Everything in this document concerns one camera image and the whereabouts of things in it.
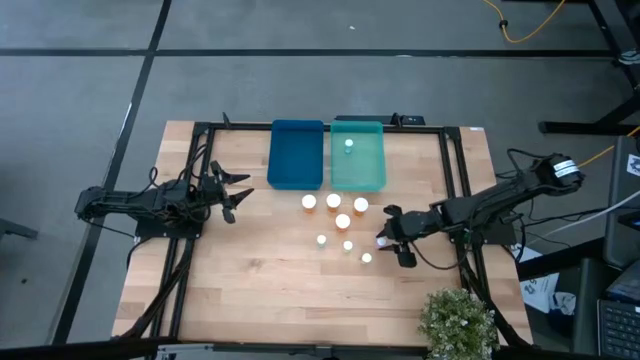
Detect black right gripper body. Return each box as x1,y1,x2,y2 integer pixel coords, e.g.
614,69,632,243
383,203,444,269

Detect black overhead rig bar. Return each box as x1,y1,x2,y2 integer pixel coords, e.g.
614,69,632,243
0,336,640,360

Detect crumpled white cloth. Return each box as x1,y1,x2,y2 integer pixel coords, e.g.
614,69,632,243
548,291,578,317

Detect black desk leg frame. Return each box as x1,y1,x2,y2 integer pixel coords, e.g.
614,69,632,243
538,0,640,137

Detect artificial green white-flowered plant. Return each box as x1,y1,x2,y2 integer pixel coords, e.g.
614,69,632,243
418,286,501,360

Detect yellow floor cable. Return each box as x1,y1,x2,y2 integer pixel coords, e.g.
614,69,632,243
482,0,567,45

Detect black laptop keyboard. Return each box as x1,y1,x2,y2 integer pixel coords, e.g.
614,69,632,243
596,298,640,359

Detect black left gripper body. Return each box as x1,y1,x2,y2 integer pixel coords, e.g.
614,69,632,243
198,159,237,225

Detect black computer case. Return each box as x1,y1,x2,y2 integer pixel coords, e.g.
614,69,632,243
601,134,640,271

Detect white cable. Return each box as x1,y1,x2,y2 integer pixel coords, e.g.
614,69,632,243
542,189,640,240

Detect black aluminium table frame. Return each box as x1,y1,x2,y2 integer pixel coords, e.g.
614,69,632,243
112,119,532,351

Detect dark blue plastic bin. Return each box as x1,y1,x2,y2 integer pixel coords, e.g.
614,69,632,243
266,118,325,192

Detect translucent teal plastic bin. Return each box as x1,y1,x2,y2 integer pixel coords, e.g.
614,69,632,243
329,119,388,193

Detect yellow cable by computer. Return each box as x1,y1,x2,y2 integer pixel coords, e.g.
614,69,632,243
578,125,640,169

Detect flat black device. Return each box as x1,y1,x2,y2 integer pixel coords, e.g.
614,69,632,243
333,113,427,127

